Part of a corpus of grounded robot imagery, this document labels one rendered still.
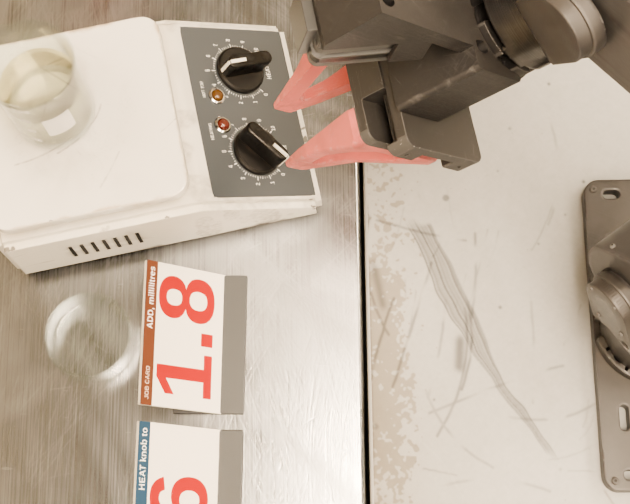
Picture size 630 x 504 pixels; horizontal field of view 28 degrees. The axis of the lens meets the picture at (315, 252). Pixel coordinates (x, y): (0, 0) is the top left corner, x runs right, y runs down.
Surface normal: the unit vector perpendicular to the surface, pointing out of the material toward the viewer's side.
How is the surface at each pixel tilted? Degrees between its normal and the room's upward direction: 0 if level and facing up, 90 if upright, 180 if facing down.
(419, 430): 0
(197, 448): 40
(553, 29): 90
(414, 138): 49
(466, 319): 0
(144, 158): 0
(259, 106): 30
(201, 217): 90
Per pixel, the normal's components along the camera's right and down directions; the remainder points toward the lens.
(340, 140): -0.87, 0.04
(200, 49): 0.47, -0.34
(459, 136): 0.73, -0.33
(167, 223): 0.21, 0.94
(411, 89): -0.66, -0.08
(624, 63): -0.81, 0.57
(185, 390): 0.62, -0.21
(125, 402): -0.03, -0.27
